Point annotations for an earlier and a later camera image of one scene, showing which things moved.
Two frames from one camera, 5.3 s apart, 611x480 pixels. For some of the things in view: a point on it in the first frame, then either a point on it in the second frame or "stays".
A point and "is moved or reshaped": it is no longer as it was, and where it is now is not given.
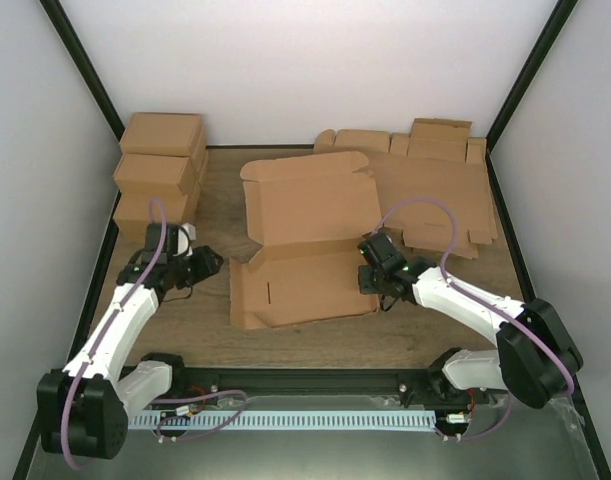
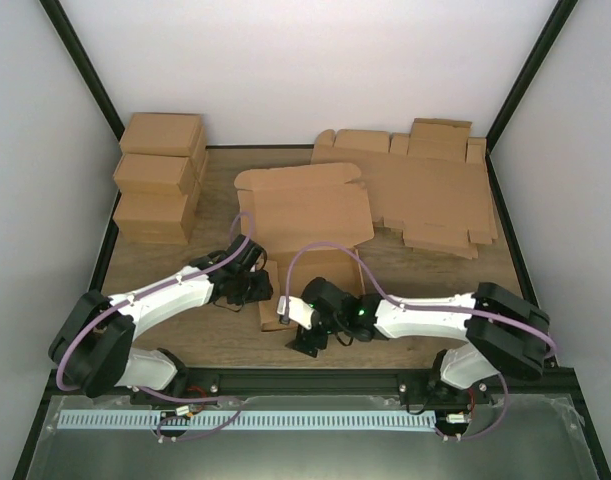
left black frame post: [70, 41] stays
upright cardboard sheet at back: [440, 139] stays
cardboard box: [152, 173] stays
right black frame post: [550, 32] stays
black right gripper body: [370, 286] → [306, 340]
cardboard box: [308, 215] is moved or reshaped
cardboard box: [165, 134] stays
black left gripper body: [186, 276] → [248, 292]
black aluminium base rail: [212, 383] stays
